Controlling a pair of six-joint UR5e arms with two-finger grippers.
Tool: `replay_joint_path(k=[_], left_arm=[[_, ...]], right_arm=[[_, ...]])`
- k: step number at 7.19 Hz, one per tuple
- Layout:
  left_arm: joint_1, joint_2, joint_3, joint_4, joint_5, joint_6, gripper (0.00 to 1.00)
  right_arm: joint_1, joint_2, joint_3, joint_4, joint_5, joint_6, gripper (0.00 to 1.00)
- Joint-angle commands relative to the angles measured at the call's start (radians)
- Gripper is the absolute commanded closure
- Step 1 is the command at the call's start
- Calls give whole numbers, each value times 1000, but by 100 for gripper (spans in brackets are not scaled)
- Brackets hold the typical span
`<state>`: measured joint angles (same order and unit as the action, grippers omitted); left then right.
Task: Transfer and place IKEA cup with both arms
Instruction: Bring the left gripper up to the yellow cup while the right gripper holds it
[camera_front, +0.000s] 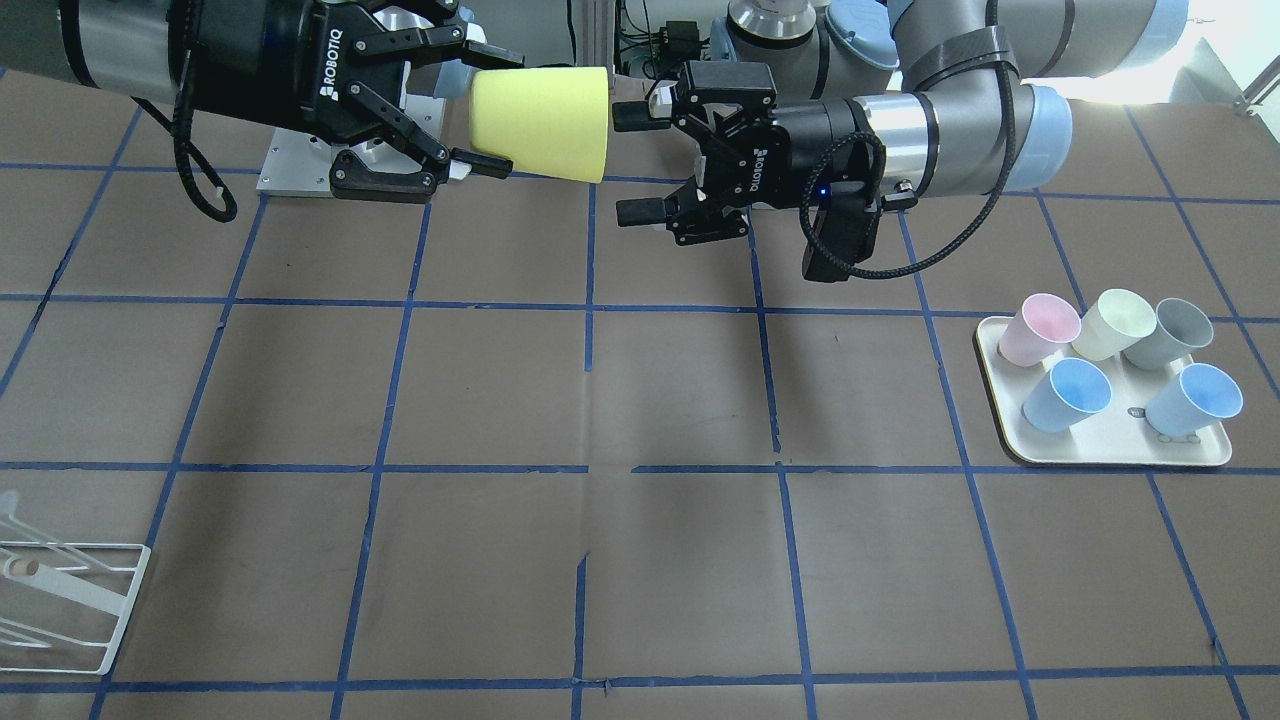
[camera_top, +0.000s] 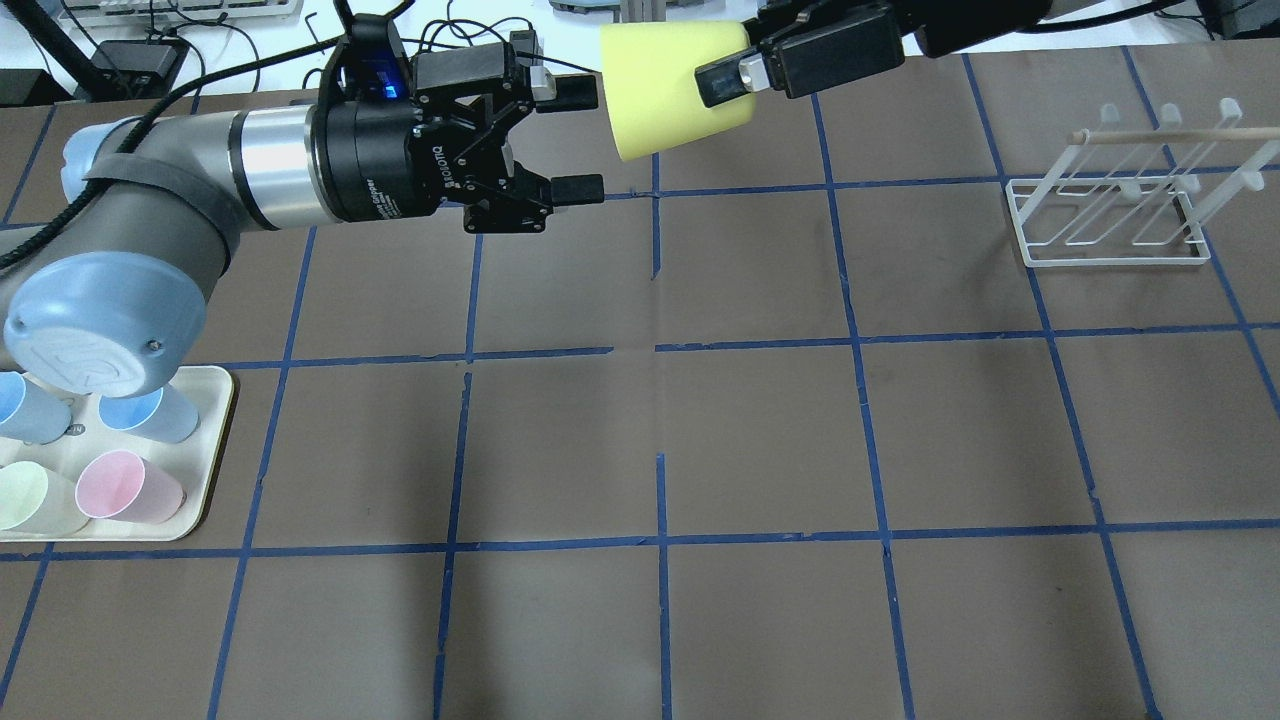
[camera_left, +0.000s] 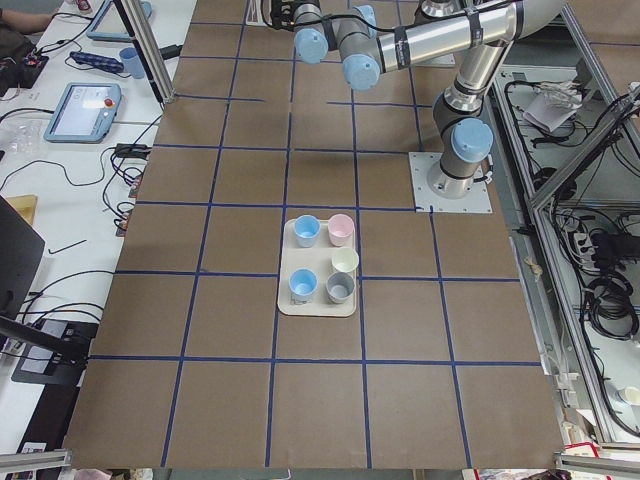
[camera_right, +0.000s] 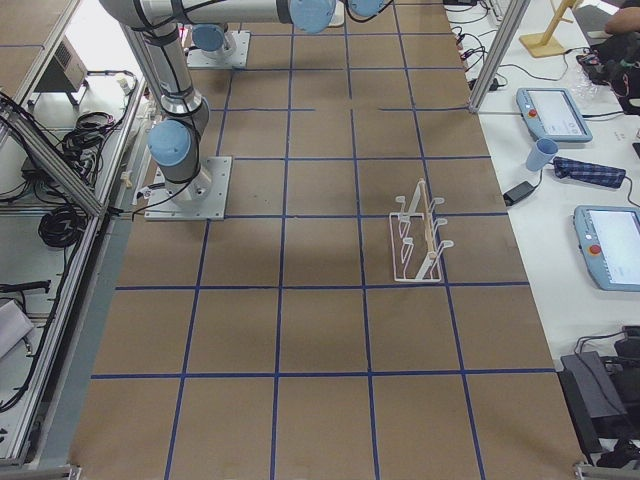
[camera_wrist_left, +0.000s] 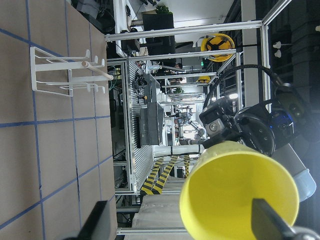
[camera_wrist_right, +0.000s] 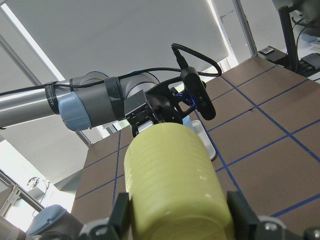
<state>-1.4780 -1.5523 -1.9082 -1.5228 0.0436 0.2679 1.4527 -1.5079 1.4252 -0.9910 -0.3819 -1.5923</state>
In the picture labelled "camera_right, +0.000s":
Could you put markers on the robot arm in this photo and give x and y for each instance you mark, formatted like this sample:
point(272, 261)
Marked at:
point(175, 142)
point(309, 16)

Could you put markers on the blue cup on desk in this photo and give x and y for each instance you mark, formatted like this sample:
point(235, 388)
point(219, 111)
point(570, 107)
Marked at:
point(542, 152)

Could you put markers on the black power adapter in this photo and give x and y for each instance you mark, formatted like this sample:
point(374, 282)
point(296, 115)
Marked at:
point(518, 193)

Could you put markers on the folded blue plaid umbrella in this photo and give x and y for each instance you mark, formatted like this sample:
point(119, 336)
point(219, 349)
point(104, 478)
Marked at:
point(586, 172)

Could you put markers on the upper teach pendant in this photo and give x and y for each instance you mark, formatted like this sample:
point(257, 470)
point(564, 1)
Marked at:
point(552, 113)

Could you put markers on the teach pendant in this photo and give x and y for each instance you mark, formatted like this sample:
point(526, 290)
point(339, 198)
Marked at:
point(552, 113)
point(609, 242)

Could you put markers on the lower teach pendant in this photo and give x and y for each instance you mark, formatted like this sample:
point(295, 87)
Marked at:
point(609, 242)

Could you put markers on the wooden stand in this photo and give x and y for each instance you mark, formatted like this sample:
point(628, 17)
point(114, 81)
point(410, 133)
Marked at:
point(544, 45)

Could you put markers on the grey control box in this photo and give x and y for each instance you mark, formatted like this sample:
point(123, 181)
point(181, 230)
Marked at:
point(65, 74)

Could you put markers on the white wire cup rack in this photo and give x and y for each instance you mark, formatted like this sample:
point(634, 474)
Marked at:
point(416, 248)

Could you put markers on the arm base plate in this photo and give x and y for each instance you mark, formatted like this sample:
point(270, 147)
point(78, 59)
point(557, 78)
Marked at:
point(235, 50)
point(204, 198)

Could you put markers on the aluminium frame post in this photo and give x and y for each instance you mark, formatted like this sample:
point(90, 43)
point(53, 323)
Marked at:
point(506, 31)

